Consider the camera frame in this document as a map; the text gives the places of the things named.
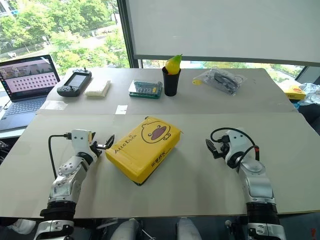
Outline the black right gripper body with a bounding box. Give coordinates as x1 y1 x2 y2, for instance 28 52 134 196
216 142 230 159

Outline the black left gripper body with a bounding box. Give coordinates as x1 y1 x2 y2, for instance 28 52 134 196
89 140 107 159

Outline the yellow duck box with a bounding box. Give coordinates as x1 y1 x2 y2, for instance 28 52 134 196
104 115 185 187

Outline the small white paper label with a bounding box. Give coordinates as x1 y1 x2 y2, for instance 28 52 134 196
115 104 129 116

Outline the white folded cloth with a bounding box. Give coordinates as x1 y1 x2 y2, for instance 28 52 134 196
83 79 112 98

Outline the black handheld remote controller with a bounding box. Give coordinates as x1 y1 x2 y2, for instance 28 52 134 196
56 67 93 98

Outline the green clear screwdriver bit case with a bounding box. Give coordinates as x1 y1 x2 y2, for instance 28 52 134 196
128 79 164 100

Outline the black plastic cup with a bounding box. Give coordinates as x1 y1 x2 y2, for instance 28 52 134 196
161 66 182 97

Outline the grey rounded robot leg shape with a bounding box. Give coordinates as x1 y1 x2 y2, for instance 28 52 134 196
175 216 202 240
116 218 144 240

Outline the grey open laptop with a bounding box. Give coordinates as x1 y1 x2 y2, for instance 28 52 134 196
0 54 62 133

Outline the yellow green toy pear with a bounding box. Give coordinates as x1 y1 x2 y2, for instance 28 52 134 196
164 53 184 76

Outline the small yellow cardboard box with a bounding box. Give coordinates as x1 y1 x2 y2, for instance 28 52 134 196
283 84 307 101

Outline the crumpled clear plastic bag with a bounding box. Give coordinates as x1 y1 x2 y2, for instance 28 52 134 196
298 83 320 106

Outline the white rounded shape under table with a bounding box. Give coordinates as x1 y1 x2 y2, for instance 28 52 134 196
6 218 37 232

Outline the white roller window blind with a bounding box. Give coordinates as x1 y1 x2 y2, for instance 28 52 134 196
124 0 320 68

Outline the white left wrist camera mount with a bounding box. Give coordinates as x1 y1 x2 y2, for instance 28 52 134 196
70 128 100 163

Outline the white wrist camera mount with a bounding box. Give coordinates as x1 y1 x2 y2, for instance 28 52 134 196
223 128 254 161
70 128 100 163

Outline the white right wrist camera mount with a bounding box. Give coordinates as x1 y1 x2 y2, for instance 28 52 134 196
223 128 254 161

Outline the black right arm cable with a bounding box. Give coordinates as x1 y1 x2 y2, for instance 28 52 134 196
209 127 261 164

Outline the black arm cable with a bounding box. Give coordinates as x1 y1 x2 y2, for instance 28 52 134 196
209 127 261 164
48 133 73 180

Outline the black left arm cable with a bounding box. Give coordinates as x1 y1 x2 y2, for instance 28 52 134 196
48 133 73 180

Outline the clear bag with black cables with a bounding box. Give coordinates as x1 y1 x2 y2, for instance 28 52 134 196
192 68 249 96

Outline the dark window frame post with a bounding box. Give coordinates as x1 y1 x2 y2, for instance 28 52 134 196
116 0 145 69

